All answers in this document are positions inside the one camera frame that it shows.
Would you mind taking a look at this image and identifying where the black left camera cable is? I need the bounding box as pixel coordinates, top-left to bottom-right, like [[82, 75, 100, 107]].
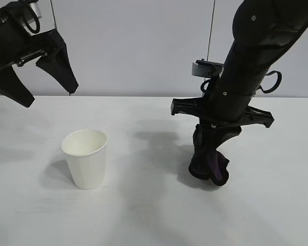
[[22, 9, 41, 34]]

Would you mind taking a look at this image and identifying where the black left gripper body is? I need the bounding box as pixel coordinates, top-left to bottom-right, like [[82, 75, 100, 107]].
[[0, 0, 59, 78]]

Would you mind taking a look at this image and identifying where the black right camera cable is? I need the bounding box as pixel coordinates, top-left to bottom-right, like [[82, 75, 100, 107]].
[[200, 71, 283, 99]]

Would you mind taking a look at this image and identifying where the dark purple black cloth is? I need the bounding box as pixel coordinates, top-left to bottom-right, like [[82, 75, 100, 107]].
[[188, 124, 230, 187]]

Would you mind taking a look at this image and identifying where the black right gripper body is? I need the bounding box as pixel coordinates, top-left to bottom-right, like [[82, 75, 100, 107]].
[[170, 76, 276, 129]]

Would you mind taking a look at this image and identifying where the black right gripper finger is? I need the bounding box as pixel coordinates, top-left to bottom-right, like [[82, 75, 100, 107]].
[[213, 126, 242, 157], [200, 125, 215, 157]]

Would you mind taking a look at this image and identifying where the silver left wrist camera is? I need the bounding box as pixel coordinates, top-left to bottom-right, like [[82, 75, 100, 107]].
[[21, 1, 43, 29]]

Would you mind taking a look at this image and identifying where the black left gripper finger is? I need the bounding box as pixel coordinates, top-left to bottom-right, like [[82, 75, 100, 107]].
[[0, 65, 35, 109], [35, 30, 80, 94]]

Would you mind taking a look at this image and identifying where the white paper cup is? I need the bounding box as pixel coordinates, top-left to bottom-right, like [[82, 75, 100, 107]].
[[61, 129, 108, 191]]

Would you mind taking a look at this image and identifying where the black camera cable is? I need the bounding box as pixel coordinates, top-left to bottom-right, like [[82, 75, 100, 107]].
[[200, 71, 283, 99], [22, 9, 41, 34]]

